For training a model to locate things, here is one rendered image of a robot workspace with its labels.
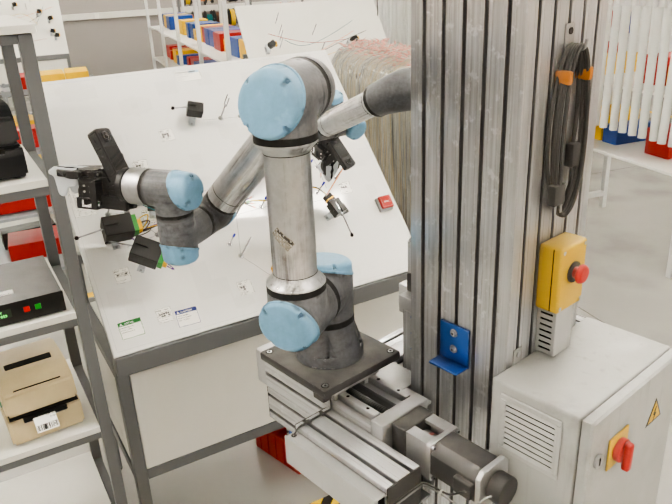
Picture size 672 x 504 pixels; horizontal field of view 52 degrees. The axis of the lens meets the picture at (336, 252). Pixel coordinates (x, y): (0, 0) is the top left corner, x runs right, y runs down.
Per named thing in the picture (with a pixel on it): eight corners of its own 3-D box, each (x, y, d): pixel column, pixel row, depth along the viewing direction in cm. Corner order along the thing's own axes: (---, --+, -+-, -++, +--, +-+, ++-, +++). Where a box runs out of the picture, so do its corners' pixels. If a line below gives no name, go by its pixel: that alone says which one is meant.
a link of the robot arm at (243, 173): (321, 35, 133) (197, 200, 160) (297, 42, 124) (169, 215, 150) (364, 78, 133) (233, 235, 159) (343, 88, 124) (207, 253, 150)
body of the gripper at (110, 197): (73, 207, 144) (120, 213, 140) (69, 166, 142) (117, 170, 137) (98, 201, 151) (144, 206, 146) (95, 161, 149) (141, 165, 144)
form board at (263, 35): (411, 208, 585) (411, -1, 520) (277, 232, 546) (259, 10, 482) (375, 185, 647) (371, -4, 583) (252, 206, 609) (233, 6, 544)
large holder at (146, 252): (107, 243, 227) (109, 224, 215) (159, 261, 230) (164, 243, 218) (99, 261, 224) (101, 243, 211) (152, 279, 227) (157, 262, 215)
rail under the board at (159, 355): (426, 283, 268) (426, 267, 266) (118, 378, 215) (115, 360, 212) (417, 278, 273) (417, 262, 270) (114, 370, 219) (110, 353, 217)
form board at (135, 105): (113, 359, 215) (114, 357, 213) (28, 86, 242) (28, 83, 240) (422, 267, 268) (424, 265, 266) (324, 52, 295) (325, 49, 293)
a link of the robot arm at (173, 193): (187, 220, 134) (181, 177, 131) (140, 214, 138) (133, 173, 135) (208, 207, 141) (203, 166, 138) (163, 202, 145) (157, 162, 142)
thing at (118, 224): (71, 241, 223) (71, 222, 211) (126, 231, 231) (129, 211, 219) (76, 260, 221) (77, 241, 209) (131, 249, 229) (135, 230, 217)
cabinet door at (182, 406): (291, 415, 260) (284, 322, 245) (147, 469, 235) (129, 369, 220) (289, 412, 262) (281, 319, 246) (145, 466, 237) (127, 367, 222)
